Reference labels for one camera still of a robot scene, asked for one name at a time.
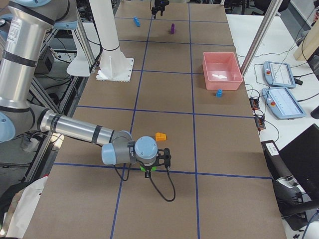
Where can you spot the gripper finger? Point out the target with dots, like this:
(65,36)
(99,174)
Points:
(147,174)
(154,14)

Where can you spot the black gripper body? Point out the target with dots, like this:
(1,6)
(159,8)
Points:
(148,171)
(159,3)

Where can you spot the green duplo block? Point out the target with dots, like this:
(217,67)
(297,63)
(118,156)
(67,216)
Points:
(143,169)

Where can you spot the long blue duplo block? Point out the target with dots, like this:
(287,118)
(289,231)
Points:
(136,21)

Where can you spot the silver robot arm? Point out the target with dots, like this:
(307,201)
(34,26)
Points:
(24,103)

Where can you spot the pink plastic box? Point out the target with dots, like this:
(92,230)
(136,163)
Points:
(221,71)

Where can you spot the purple duplo block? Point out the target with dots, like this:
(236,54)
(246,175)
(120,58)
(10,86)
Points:
(172,29)

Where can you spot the orange duplo block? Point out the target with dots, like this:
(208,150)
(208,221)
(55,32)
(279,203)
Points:
(160,136)

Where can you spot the small blue duplo block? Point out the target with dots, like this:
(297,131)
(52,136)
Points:
(219,93)

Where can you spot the far teach pendant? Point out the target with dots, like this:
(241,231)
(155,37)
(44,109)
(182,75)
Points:
(278,74)

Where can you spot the teach pendant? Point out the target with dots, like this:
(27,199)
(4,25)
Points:
(278,74)
(282,103)

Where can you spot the near teach pendant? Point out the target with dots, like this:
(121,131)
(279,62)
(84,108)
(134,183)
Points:
(282,103)

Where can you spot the black laptop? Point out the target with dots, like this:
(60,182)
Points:
(301,156)

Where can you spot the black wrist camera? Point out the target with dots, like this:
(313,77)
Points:
(164,157)

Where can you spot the white camera stand column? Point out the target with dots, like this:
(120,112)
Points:
(114,66)

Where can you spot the aluminium frame post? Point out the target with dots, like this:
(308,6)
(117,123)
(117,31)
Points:
(262,30)

